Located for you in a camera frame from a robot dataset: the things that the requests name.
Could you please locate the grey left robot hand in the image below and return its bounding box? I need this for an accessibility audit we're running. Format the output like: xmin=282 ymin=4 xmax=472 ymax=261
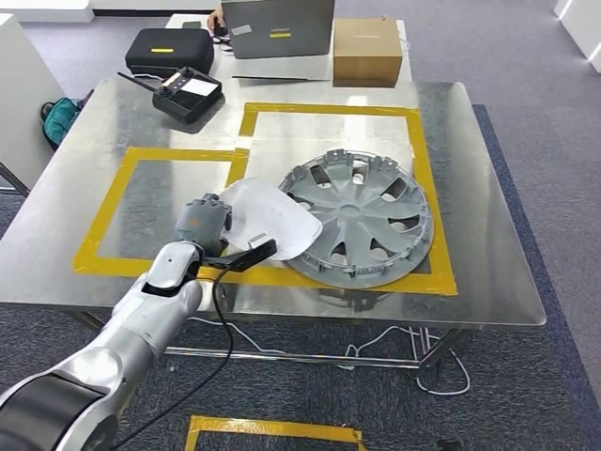
xmin=173 ymin=193 xmax=235 ymax=257

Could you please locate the white plastic shell part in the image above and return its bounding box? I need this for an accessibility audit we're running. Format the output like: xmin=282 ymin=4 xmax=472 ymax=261
xmin=216 ymin=179 xmax=324 ymax=263

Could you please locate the stainless steel workbench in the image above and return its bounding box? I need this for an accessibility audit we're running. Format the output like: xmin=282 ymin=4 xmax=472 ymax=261
xmin=0 ymin=77 xmax=548 ymax=378

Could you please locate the black remote controller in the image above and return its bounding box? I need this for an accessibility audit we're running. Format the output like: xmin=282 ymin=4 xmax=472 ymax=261
xmin=117 ymin=65 xmax=224 ymax=126

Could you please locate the black hard carry case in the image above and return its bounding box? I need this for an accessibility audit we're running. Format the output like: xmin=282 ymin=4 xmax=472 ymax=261
xmin=124 ymin=26 xmax=216 ymax=79

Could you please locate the grey plastic wheel cover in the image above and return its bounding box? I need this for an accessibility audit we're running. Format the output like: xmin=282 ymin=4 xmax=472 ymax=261
xmin=278 ymin=148 xmax=435 ymax=290

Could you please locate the yellow L-shaped tape outline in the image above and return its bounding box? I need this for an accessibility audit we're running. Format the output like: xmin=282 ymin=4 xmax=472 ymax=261
xmin=72 ymin=101 xmax=458 ymax=298

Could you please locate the person's hand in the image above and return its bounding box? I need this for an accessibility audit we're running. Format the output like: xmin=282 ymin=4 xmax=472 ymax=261
xmin=206 ymin=6 xmax=229 ymax=36

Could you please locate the teal and black bag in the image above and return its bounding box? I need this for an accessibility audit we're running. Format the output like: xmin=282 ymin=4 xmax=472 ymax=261
xmin=40 ymin=88 xmax=95 ymax=152

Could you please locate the grey laptop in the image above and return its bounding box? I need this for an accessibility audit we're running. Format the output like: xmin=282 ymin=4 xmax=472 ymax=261
xmin=220 ymin=0 xmax=336 ymax=82

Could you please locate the stainless steel table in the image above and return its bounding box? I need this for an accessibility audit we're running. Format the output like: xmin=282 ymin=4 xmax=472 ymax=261
xmin=0 ymin=163 xmax=29 ymax=199

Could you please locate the brown cardboard box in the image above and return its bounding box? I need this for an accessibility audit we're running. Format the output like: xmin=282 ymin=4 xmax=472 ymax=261
xmin=332 ymin=16 xmax=404 ymax=88

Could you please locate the white stepped platform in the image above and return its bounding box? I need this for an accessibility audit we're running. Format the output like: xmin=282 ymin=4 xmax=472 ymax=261
xmin=553 ymin=0 xmax=601 ymax=74

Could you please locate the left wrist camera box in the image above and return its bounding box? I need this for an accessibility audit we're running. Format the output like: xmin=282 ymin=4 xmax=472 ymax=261
xmin=199 ymin=233 xmax=278 ymax=273

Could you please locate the white floor cable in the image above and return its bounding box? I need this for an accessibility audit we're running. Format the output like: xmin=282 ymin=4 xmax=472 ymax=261
xmin=187 ymin=316 xmax=289 ymax=357
xmin=345 ymin=323 xmax=471 ymax=397

